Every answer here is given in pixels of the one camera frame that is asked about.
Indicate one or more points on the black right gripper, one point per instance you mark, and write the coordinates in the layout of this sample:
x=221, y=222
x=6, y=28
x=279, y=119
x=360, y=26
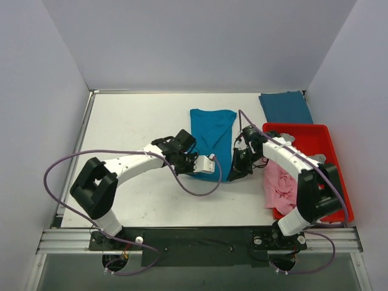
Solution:
x=240, y=158

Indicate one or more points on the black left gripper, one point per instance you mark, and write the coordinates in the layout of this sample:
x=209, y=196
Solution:
x=187, y=163

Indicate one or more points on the bright blue t-shirt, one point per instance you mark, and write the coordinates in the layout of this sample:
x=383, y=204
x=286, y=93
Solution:
x=213, y=133

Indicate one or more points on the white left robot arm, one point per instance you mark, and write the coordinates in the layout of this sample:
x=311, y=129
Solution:
x=94, y=188

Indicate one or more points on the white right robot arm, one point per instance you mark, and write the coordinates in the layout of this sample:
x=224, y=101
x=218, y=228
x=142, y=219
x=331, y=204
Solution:
x=318, y=187

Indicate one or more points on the pink t-shirt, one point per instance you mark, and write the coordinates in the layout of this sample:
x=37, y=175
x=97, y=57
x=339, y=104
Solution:
x=280, y=189

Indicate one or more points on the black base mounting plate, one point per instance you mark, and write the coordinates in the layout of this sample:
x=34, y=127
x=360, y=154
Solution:
x=205, y=256

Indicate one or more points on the red plastic bin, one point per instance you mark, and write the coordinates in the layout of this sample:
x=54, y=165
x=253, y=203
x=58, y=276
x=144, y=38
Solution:
x=311, y=140

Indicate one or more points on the grey t-shirt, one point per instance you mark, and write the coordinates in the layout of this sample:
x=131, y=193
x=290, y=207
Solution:
x=321, y=158

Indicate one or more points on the folded dark blue t-shirt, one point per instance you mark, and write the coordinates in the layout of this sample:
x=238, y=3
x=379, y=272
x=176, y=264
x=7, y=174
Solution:
x=287, y=107

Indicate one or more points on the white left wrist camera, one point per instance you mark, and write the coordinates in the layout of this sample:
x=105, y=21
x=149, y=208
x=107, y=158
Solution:
x=204, y=164

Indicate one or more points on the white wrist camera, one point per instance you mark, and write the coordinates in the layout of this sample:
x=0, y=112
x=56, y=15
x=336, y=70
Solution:
x=237, y=142
x=204, y=164

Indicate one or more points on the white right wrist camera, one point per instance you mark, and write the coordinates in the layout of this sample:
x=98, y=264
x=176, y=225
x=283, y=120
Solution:
x=237, y=142

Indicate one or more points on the aluminium front rail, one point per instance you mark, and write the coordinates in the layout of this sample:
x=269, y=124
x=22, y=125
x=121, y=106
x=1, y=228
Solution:
x=63, y=241

